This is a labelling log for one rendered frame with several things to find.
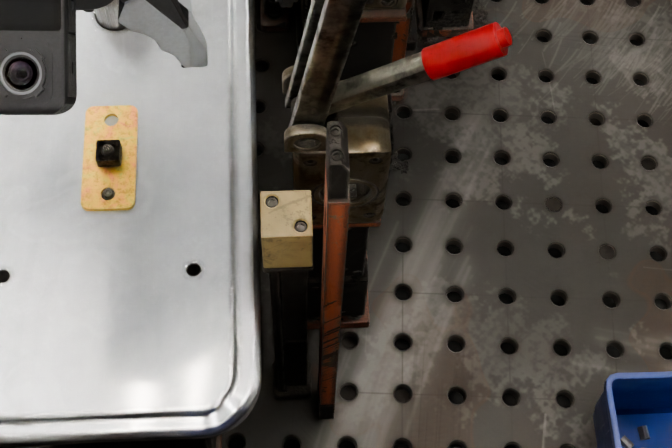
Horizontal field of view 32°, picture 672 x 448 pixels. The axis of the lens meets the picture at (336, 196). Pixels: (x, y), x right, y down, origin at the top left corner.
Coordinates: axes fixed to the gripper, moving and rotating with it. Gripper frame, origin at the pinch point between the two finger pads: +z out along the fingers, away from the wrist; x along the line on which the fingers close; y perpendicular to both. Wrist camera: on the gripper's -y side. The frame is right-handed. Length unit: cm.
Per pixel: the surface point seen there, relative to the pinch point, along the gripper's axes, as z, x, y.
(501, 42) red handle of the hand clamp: -3.3, -26.0, -0.3
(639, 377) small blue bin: 32, -42, -11
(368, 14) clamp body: 15.6, -19.5, 15.3
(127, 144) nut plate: 10.8, -1.1, 1.1
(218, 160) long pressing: 11.1, -7.6, -0.2
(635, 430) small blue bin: 41, -43, -13
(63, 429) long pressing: 11.5, 2.5, -19.4
